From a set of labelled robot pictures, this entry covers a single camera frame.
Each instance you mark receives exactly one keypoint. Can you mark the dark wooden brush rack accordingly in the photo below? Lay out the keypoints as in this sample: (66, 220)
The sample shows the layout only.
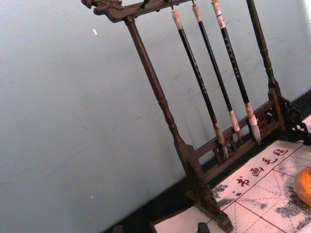
(145, 60)

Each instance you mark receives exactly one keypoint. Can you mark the black brush with brown tip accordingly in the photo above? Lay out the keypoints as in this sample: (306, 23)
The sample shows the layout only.
(194, 63)

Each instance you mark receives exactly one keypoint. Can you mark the thin black brush, white ferrule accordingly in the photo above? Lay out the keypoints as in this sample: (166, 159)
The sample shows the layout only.
(216, 65)

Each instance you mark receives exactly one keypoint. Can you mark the black brush with red-marked label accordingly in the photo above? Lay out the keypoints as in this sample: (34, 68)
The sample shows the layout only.
(233, 60)

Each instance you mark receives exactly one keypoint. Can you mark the white paper sheet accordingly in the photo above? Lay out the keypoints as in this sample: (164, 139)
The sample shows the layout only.
(179, 221)

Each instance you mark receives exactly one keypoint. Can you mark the small black block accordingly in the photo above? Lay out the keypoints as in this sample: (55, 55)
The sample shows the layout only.
(204, 228)

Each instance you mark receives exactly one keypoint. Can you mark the white felt mat, red characters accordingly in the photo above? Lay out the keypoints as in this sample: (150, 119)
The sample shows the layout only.
(257, 194)

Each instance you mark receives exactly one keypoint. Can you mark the orange translucent stone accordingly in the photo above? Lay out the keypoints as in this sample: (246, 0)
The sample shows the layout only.
(303, 184)

